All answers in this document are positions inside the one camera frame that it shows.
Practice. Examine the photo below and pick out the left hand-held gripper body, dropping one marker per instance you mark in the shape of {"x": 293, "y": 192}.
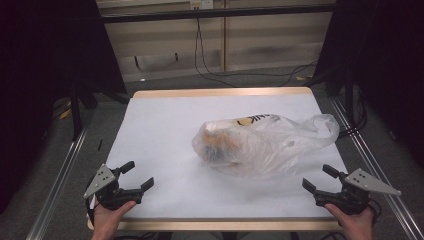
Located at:
{"x": 108, "y": 195}

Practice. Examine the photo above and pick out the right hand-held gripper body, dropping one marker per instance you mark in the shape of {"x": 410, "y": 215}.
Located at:
{"x": 353, "y": 198}

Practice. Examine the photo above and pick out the clear plastic bag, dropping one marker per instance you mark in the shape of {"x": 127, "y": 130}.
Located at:
{"x": 270, "y": 146}

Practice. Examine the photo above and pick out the person's left hand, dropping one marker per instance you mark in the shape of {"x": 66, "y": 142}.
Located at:
{"x": 106, "y": 221}

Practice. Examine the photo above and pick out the person's right hand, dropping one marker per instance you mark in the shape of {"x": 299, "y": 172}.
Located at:
{"x": 358, "y": 226}

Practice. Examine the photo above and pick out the small black floor piece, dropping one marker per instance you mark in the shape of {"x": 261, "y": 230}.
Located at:
{"x": 100, "y": 144}

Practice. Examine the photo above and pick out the white table mat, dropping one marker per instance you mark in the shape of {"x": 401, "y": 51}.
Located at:
{"x": 160, "y": 133}

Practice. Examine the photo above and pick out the black stand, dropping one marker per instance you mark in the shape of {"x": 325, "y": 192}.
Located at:
{"x": 76, "y": 110}
{"x": 348, "y": 96}

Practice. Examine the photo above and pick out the yellow floor tape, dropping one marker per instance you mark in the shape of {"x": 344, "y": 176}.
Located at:
{"x": 65, "y": 114}

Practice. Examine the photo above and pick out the dark curtain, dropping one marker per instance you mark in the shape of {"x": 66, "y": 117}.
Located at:
{"x": 40, "y": 83}
{"x": 383, "y": 66}

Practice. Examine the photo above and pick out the wooden table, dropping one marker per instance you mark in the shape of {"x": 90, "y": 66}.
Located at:
{"x": 220, "y": 91}

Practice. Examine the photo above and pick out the black horizontal bar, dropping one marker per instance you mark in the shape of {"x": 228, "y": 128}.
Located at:
{"x": 216, "y": 13}

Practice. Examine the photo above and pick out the metal floor rail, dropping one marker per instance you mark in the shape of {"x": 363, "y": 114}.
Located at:
{"x": 56, "y": 186}
{"x": 376, "y": 166}

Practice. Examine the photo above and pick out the white wall socket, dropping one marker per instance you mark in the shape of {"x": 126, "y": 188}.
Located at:
{"x": 201, "y": 4}

